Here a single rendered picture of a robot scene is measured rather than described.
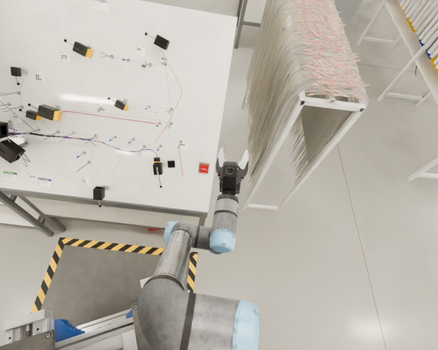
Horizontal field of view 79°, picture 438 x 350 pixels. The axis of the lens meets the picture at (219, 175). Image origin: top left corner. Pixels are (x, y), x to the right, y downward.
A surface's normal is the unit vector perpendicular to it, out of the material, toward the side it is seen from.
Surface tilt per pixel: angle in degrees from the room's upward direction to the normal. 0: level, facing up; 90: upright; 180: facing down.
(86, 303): 0
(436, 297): 0
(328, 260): 0
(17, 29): 52
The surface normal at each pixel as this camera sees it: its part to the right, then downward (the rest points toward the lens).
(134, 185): 0.02, 0.37
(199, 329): 0.11, -0.43
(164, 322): -0.26, -0.51
